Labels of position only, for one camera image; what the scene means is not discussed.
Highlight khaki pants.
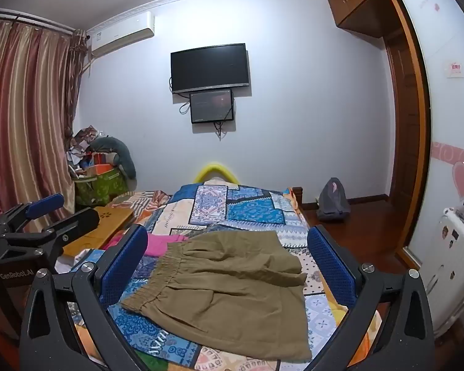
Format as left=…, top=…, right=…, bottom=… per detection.
left=118, top=230, right=314, bottom=361

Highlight curtain rail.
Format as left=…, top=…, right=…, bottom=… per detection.
left=0, top=8, right=88, bottom=36

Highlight pink garment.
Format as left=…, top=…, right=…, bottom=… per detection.
left=141, top=233, right=190, bottom=258

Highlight black wall television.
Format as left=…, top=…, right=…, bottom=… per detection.
left=170, top=44, right=250, bottom=94

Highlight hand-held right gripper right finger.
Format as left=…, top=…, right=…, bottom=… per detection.
left=307, top=225, right=436, bottom=371

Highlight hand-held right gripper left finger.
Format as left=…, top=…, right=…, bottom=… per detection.
left=19, top=224, right=149, bottom=371

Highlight striped red curtain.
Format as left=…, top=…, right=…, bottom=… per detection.
left=0, top=17, right=89, bottom=236

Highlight orange striped quilt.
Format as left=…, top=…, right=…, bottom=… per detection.
left=112, top=190, right=173, bottom=217

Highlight small black monitor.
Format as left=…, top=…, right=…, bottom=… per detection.
left=190, top=89, right=234, bottom=124

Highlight pile of mixed clutter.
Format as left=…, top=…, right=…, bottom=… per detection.
left=66, top=124, right=118, bottom=178

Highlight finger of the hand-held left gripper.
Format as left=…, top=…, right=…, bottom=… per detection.
left=4, top=207, right=100, bottom=275
left=0, top=194, right=65, bottom=236

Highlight blue patchwork blanket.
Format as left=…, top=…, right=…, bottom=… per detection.
left=62, top=183, right=383, bottom=371

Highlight wooden wardrobe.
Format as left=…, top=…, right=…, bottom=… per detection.
left=327, top=0, right=464, bottom=341

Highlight wooden bed frame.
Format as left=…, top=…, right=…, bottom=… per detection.
left=292, top=186, right=307, bottom=210

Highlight white air conditioner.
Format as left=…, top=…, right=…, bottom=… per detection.
left=87, top=11, right=155, bottom=57

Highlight wooden lap table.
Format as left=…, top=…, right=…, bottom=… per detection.
left=60, top=206, right=134, bottom=258

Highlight white stickered suitcase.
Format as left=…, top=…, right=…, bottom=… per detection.
left=425, top=207, right=464, bottom=333

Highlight grey backpack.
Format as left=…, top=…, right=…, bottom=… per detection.
left=316, top=178, right=351, bottom=223

